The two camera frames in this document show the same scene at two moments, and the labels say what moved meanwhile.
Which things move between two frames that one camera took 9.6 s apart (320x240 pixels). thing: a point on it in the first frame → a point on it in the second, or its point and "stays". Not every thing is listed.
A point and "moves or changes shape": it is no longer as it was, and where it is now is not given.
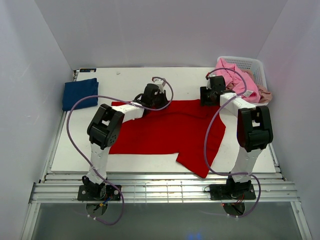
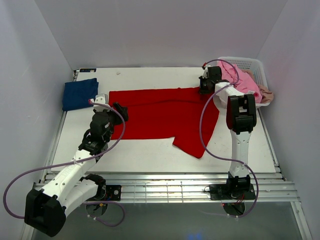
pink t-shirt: (235, 81) stays
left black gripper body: (157, 100) → (119, 111)
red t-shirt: (189, 130) moves or changes shape
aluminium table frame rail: (162, 188) stays
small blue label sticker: (88, 70) stays
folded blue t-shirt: (75, 91) stays
